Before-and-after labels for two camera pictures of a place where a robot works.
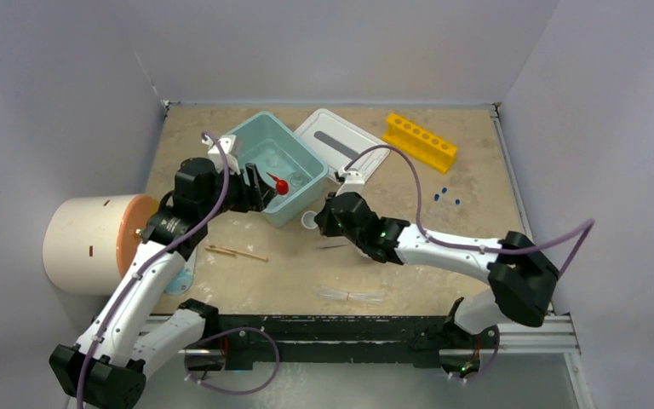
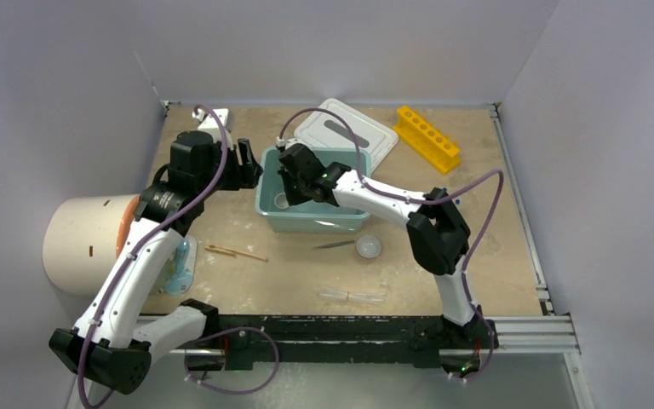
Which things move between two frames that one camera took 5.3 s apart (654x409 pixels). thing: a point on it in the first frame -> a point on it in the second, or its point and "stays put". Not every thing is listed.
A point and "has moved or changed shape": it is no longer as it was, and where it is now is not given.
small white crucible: (307, 220) -> (280, 200)
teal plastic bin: (273, 146) has moved or changed shape
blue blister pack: (183, 279) stays put
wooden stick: (234, 253) stays put
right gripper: (324, 220) -> (293, 198)
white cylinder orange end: (90, 242) stays put
